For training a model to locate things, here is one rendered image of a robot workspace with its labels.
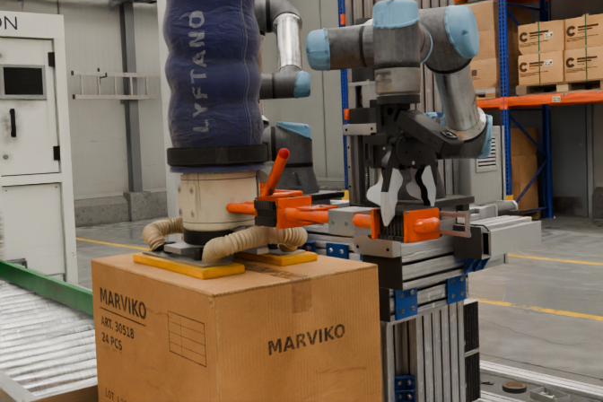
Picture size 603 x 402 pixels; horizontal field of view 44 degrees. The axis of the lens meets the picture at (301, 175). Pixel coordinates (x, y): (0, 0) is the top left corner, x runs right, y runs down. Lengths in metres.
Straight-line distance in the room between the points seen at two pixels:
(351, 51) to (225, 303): 0.51
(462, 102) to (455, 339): 0.93
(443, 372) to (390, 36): 1.49
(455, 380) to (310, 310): 1.13
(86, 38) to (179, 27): 10.45
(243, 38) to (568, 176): 9.22
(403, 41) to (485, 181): 1.35
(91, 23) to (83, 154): 2.02
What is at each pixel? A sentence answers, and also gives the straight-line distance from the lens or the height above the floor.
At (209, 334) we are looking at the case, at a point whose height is 0.87.
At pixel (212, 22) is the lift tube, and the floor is 1.47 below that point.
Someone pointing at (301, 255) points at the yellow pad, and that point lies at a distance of 1.64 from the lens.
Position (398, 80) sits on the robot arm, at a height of 1.30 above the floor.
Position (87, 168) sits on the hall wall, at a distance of 11.93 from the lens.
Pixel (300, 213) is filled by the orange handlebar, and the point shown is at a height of 1.08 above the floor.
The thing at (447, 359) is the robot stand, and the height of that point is 0.49.
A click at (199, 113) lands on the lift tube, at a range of 1.61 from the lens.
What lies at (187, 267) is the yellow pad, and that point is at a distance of 1.57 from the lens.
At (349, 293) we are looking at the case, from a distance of 1.56.
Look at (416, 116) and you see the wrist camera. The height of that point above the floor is 1.25.
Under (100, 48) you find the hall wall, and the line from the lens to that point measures 12.17.
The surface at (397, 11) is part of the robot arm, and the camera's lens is 1.22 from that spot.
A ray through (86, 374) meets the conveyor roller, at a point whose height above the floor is 0.54.
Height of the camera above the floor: 1.22
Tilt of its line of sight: 3 degrees down
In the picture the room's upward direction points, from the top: 2 degrees counter-clockwise
